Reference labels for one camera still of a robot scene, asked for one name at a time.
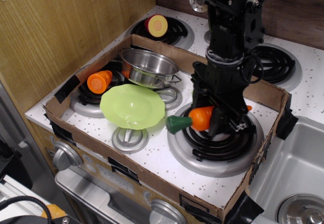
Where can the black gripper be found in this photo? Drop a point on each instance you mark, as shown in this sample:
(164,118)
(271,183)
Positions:
(222,88)

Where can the orange toy carrot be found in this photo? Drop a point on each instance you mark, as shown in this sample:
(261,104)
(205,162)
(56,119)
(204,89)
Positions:
(197,119)

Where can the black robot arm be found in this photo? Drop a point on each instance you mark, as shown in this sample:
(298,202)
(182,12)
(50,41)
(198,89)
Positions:
(236,29)

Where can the light green plastic plate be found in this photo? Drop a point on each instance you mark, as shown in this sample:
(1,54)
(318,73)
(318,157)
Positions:
(132,107)

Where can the orange toy carrot stub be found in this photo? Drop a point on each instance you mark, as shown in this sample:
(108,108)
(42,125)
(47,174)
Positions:
(98,82)

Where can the silver centre stove knob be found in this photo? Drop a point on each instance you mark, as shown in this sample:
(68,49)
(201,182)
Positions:
(171,96)

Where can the silver stove knob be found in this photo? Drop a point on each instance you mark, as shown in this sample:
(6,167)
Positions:
(171,96)
(207,37)

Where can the front right black burner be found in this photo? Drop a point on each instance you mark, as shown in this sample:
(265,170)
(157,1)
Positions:
(228,153)

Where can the silver back stove knob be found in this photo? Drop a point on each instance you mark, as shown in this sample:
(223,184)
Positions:
(207,37)

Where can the small steel pot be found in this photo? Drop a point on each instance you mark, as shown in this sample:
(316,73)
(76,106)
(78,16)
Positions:
(148,69)

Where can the back right black burner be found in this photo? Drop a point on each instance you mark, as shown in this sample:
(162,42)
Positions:
(280,67)

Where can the silver front top knob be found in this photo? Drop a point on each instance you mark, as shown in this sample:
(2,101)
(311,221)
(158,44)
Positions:
(129,141)

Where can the grey toy sink basin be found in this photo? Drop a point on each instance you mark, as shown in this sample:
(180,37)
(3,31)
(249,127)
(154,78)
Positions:
(293,166)

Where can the red yellow toy fruit half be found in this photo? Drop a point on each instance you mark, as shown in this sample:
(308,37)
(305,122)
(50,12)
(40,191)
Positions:
(156,25)

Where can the hanging steel skimmer ladle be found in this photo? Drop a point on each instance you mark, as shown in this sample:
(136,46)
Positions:
(199,6)

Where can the silver right oven knob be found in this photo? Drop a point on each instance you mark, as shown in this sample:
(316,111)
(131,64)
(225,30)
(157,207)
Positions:
(164,213)

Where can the silver oven knob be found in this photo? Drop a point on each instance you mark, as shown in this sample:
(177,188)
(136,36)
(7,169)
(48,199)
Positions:
(65,156)
(164,213)

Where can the front left black burner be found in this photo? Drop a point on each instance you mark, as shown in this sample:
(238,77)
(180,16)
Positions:
(87,103)

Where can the silver sink drain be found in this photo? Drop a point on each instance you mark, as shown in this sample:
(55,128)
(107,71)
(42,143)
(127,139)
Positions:
(301,208)

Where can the brown cardboard fence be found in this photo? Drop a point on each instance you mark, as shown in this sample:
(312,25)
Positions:
(154,168)

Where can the silver left oven knob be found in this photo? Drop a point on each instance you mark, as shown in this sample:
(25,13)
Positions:
(65,156)

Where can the orange sponge piece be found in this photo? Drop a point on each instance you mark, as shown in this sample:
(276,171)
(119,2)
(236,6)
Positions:
(55,211)

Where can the silver oven door handle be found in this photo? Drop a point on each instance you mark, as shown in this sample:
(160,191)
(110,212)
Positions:
(100,202)

